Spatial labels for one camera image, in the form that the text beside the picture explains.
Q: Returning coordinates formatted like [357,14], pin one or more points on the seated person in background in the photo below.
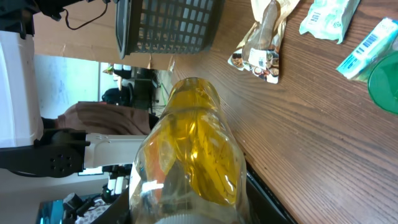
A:
[102,118]

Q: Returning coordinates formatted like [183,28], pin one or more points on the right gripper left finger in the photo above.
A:
[119,211]

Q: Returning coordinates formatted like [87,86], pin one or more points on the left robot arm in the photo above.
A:
[26,147]

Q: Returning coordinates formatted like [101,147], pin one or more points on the green lid jar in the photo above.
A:
[382,83]

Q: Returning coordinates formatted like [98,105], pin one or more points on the snack packet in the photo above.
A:
[259,50]

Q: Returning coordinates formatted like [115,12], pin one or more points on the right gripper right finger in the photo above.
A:
[265,206]

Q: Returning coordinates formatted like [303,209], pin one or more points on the teal tissue pack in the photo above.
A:
[329,19]

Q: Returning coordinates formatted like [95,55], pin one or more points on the small kleenex tissue pack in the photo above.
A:
[358,64]

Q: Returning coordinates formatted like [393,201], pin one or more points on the yellow bottle silver cap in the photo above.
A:
[190,168]

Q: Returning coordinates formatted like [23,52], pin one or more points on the grey plastic mesh basket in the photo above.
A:
[166,26]

